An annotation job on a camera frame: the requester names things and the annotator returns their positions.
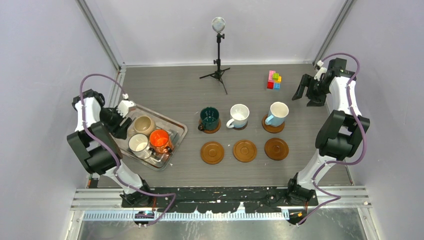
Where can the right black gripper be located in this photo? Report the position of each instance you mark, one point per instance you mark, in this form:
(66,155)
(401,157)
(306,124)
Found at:
(316,100)

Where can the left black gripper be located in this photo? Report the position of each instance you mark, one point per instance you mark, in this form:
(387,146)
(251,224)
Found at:
(120,131)

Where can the beige mug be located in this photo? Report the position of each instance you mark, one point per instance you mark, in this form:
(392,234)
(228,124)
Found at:
(144,125)

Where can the grey speckled mug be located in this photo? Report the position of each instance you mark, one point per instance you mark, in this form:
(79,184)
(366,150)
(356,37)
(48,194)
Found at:
(139,146)

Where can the light blue mug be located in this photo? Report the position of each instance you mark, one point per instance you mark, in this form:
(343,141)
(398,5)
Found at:
(277,114)

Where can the orange glass mug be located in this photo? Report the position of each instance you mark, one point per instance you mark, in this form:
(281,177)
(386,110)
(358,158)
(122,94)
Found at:
(160,141)

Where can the brown wooden coaster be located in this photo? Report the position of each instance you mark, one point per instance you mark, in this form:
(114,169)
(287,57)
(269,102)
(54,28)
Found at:
(270,128)
(276,149)
(244,151)
(212,152)
(213,131)

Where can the white mug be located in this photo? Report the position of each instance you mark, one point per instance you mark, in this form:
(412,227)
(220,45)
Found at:
(239,114)

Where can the dark green mug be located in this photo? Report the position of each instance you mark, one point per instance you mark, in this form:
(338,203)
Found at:
(209,119)

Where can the dark walnut coaster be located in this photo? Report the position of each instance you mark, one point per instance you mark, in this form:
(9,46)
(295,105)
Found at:
(241,128)

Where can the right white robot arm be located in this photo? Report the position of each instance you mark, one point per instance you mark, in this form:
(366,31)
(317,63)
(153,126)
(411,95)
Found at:
(341,134)

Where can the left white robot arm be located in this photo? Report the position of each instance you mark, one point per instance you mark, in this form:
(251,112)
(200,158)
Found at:
(94,145)

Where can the colourful toy block stack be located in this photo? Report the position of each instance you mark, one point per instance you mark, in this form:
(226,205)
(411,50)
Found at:
(274,81)

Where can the metal tray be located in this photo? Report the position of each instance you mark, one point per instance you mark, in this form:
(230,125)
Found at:
(176,130)

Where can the black tripod stand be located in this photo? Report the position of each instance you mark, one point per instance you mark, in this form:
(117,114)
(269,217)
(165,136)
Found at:
(218,25)

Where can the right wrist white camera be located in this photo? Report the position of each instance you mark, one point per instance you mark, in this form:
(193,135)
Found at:
(320,70)

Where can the aluminium frame rail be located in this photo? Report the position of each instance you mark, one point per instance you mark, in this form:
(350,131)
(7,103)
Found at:
(106,204)

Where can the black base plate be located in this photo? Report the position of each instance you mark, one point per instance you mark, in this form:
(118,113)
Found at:
(256,199)

